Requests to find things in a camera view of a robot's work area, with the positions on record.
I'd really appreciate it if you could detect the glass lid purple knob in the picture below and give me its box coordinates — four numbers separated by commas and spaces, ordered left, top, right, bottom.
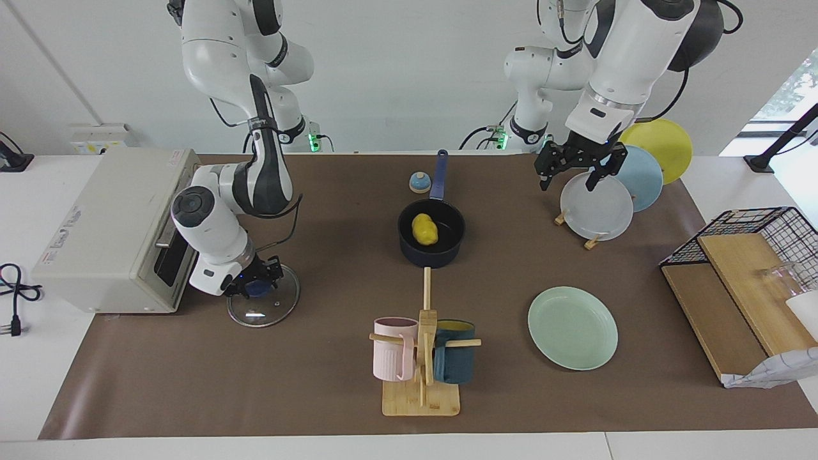
227, 263, 301, 328

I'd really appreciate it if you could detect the yellow potato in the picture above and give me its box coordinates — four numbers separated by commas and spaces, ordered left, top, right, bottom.
412, 213, 440, 247

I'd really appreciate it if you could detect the grey plate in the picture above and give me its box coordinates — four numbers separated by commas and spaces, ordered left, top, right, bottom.
560, 171, 635, 242

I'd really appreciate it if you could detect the light blue plate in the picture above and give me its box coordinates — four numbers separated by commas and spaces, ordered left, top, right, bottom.
612, 146, 664, 213

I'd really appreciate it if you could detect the wooden plate rack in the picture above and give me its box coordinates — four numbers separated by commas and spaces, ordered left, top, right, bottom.
554, 214, 605, 250

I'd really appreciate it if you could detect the yellow plate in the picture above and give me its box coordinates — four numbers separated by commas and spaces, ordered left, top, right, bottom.
619, 119, 693, 185

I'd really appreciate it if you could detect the pale green plate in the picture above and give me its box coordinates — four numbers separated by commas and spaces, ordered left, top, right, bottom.
528, 286, 619, 371

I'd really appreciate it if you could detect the brown table mat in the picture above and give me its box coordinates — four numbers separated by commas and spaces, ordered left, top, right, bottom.
38, 153, 818, 440

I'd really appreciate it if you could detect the pink mug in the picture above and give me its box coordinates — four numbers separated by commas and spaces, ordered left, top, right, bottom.
373, 318, 419, 382

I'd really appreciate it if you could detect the beige toaster oven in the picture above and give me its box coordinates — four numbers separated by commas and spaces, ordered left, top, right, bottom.
32, 148, 218, 314

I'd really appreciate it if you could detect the brown wooden board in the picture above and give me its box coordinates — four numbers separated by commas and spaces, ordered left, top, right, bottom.
661, 264, 768, 383

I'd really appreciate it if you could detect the wooden mug tree stand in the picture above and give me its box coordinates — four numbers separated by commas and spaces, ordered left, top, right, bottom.
369, 267, 482, 417

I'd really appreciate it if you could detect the light wooden board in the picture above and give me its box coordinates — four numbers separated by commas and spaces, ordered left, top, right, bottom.
698, 233, 818, 357

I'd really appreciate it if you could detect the dark blue mug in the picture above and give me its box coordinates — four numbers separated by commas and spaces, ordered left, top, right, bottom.
433, 320, 476, 385

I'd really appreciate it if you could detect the clear drinking glass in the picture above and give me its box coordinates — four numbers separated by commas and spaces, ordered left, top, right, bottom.
756, 261, 801, 296

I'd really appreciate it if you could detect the window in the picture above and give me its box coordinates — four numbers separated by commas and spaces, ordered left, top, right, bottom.
749, 50, 818, 138

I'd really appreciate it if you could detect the white cup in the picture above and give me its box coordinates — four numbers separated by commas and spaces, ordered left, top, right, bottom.
785, 291, 818, 341

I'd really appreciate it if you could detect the white checked cloth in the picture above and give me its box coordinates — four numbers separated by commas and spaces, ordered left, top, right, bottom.
722, 347, 818, 389

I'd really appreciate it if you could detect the black desk clamp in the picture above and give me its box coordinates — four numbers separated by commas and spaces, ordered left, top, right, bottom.
0, 131, 34, 172

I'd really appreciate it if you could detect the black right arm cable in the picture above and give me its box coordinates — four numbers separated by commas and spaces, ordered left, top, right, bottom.
210, 96, 305, 253

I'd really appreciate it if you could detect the black pot purple handle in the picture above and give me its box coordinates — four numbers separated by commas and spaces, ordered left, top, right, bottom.
397, 149, 467, 268

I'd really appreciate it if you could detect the black wire basket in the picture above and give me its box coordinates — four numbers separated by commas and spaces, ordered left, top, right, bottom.
660, 206, 818, 295

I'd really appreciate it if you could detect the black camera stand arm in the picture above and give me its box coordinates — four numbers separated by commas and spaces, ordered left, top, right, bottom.
745, 102, 818, 173

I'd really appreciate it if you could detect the white wall power strip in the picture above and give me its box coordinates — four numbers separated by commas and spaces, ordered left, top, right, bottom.
69, 123, 138, 155

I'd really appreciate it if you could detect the black power cord plug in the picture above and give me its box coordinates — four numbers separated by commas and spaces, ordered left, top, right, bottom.
0, 263, 43, 337

